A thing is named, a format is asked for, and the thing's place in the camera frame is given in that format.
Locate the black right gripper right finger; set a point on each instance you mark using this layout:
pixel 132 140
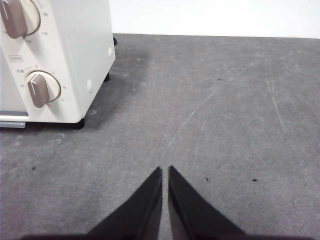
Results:
pixel 195 217

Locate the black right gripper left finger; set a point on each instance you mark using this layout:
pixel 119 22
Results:
pixel 140 215

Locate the metal oven crumb tray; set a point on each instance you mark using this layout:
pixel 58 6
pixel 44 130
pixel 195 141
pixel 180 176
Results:
pixel 12 124

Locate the beige oven timer knob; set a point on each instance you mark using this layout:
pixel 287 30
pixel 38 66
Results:
pixel 40 87

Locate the white toaster oven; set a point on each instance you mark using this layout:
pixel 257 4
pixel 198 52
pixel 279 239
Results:
pixel 80 50

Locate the beige oven temperature knob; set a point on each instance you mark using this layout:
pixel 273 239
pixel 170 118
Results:
pixel 15 17

